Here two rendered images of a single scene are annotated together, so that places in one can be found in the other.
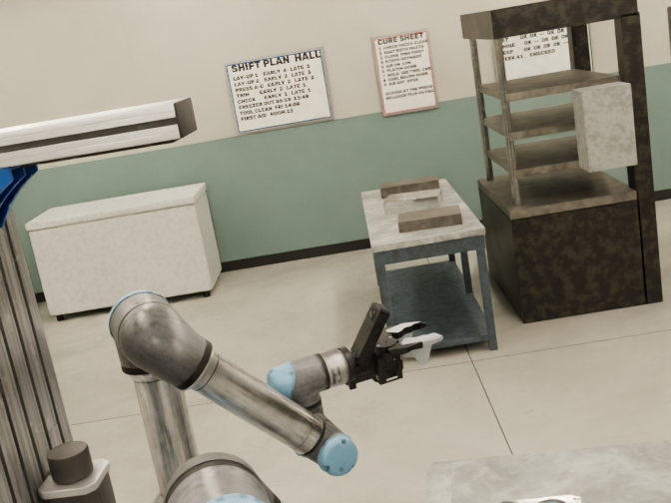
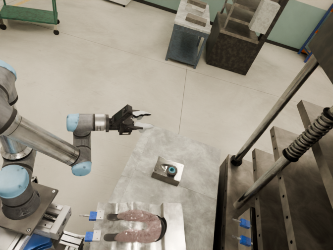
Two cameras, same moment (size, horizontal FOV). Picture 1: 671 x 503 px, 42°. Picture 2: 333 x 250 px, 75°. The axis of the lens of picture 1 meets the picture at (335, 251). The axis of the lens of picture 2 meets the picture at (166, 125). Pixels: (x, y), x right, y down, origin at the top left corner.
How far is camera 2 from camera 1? 0.99 m
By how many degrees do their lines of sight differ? 30
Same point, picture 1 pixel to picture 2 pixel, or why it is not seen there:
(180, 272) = not seen: outside the picture
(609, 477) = (196, 156)
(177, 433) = not seen: hidden behind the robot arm
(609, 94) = (272, 6)
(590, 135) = (257, 17)
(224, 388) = (19, 139)
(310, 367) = (86, 122)
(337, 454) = (80, 171)
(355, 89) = not seen: outside the picture
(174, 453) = (6, 139)
